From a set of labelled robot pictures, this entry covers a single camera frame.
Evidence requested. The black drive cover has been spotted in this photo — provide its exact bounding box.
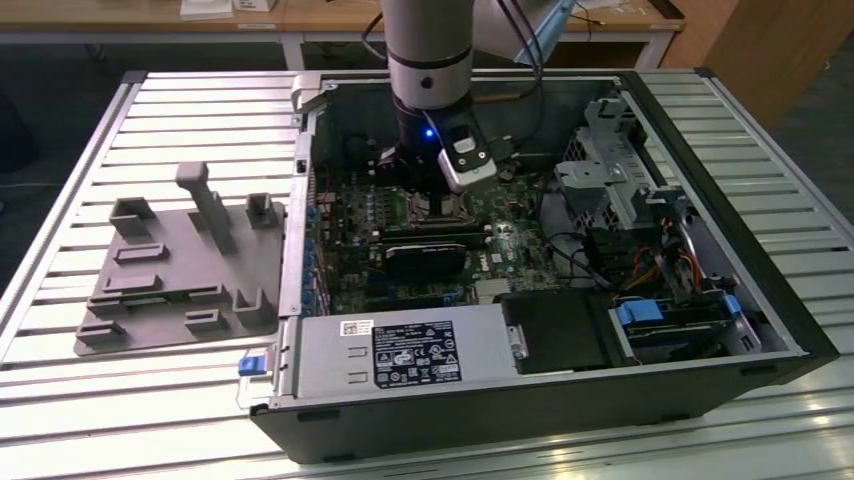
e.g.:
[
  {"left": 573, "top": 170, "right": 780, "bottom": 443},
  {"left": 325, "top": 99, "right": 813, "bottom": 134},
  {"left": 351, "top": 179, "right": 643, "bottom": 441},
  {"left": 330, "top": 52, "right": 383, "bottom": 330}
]
[{"left": 498, "top": 289, "right": 626, "bottom": 375}]

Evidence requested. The black RAM stick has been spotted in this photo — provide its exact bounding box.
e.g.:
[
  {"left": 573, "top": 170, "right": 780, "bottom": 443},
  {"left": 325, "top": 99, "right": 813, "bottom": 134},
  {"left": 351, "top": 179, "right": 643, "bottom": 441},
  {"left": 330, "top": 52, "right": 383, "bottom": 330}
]
[
  {"left": 378, "top": 223, "right": 483, "bottom": 236},
  {"left": 381, "top": 232, "right": 487, "bottom": 247}
]

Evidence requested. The black graphics card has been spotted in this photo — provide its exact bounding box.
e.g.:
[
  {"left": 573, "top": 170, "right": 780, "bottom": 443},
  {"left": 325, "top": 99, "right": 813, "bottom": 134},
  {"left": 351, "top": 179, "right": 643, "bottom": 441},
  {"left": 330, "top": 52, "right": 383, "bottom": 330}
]
[{"left": 379, "top": 242, "right": 469, "bottom": 284}]

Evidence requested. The green motherboard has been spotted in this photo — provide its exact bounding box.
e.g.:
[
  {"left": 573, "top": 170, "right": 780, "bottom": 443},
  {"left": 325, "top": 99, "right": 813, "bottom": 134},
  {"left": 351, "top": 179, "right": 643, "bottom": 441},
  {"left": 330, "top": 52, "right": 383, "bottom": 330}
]
[{"left": 303, "top": 159, "right": 575, "bottom": 319}]

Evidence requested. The small silver heat sink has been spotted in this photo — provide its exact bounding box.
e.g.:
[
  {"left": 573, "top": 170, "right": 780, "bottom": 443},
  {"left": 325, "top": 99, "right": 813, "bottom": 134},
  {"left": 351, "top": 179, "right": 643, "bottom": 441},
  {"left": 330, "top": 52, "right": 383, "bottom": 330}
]
[{"left": 474, "top": 279, "right": 513, "bottom": 305}]

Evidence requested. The metal disk bay cage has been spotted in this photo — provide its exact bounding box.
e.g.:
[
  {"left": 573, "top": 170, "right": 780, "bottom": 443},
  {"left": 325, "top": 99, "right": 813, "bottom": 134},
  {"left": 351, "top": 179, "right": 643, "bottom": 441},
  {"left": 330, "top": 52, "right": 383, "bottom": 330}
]
[{"left": 553, "top": 97, "right": 675, "bottom": 231}]

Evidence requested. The grey power supply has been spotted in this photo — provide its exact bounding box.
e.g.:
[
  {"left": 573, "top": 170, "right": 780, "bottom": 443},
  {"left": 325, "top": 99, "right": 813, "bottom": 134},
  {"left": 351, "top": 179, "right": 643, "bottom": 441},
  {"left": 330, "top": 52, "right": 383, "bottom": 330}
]
[{"left": 283, "top": 305, "right": 529, "bottom": 401}]

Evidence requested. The blue disk carrier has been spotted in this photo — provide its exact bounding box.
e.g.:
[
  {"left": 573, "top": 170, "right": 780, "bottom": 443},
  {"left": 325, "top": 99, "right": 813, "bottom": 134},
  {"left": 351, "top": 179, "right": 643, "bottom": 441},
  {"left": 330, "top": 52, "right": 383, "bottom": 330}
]
[{"left": 614, "top": 297, "right": 733, "bottom": 366}]

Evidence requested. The grey parts rack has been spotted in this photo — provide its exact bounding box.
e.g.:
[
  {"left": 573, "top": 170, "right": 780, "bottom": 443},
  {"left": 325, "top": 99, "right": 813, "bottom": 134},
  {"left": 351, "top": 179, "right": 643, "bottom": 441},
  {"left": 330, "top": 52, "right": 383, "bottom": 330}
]
[{"left": 71, "top": 162, "right": 290, "bottom": 357}]

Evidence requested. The black PC case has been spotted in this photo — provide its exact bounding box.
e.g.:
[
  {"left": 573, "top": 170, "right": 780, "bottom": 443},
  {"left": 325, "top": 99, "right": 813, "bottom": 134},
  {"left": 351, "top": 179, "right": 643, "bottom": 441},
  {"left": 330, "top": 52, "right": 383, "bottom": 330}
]
[{"left": 250, "top": 68, "right": 841, "bottom": 464}]

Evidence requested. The wooden desk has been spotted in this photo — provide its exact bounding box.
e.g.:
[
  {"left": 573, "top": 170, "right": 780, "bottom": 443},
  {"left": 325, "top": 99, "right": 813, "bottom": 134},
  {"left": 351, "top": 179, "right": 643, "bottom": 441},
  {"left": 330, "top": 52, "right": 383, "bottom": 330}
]
[{"left": 0, "top": 0, "right": 687, "bottom": 71}]

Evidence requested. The wooden cabinet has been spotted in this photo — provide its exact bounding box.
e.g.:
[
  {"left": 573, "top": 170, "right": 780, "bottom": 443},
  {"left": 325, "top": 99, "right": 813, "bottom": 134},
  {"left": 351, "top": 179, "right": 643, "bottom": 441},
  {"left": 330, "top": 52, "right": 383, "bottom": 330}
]
[{"left": 659, "top": 0, "right": 854, "bottom": 130}]

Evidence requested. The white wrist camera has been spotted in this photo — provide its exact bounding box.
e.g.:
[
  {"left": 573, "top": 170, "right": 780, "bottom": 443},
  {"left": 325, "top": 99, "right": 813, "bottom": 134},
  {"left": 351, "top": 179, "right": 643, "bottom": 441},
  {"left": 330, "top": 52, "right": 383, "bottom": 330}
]
[{"left": 437, "top": 124, "right": 501, "bottom": 195}]

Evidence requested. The black wire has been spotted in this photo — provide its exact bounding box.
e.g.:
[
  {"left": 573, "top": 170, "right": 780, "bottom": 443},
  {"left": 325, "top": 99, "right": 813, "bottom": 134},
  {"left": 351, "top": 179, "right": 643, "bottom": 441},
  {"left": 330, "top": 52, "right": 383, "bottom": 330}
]
[{"left": 543, "top": 232, "right": 615, "bottom": 291}]

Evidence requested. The orange yellow wire bundle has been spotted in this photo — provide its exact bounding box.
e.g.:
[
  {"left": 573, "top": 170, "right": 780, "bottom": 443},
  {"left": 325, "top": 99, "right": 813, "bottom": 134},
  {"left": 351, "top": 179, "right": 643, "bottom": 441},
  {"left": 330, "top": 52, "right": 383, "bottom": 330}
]
[{"left": 626, "top": 244, "right": 706, "bottom": 291}]

